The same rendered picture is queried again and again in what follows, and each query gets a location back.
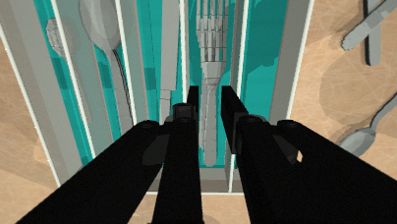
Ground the grey table knife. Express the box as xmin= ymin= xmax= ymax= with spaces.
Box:
xmin=363 ymin=0 xmax=381 ymax=66
xmin=159 ymin=0 xmax=180 ymax=125

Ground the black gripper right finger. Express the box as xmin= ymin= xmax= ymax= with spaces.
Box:
xmin=220 ymin=85 xmax=397 ymax=224

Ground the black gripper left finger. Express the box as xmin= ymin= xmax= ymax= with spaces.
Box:
xmin=15 ymin=85 xmax=204 ymax=224

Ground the grey cutlery tray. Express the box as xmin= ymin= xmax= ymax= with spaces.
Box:
xmin=0 ymin=0 xmax=314 ymax=196

